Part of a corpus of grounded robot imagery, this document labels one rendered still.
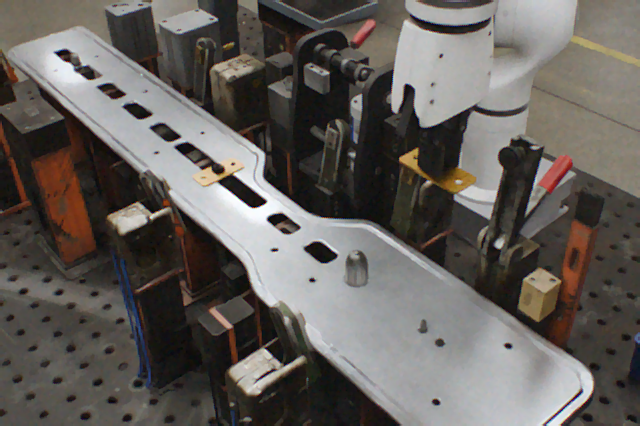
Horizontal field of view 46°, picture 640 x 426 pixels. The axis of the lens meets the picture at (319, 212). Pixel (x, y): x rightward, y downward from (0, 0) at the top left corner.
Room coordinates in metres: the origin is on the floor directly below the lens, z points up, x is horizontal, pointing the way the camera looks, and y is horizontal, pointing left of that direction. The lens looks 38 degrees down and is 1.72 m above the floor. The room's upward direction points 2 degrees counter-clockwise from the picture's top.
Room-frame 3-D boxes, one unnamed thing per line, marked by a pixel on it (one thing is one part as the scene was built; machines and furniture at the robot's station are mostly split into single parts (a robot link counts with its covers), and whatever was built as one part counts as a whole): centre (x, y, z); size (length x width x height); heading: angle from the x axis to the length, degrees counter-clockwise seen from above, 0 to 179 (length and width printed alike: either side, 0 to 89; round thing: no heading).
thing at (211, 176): (1.02, 0.17, 1.01); 0.08 x 0.04 x 0.01; 130
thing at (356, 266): (0.76, -0.05, 1.02); 0.03 x 0.03 x 0.07
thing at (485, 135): (1.27, -0.35, 0.88); 0.19 x 0.19 x 0.18
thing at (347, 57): (1.07, -0.06, 0.94); 0.18 x 0.13 x 0.49; 39
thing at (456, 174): (0.66, -0.13, 1.25); 0.08 x 0.04 x 0.01; 39
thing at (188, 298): (1.08, 0.22, 0.84); 0.17 x 0.06 x 0.29; 129
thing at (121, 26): (1.59, 0.41, 0.88); 0.11 x 0.10 x 0.36; 129
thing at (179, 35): (1.38, 0.24, 0.90); 0.13 x 0.10 x 0.41; 129
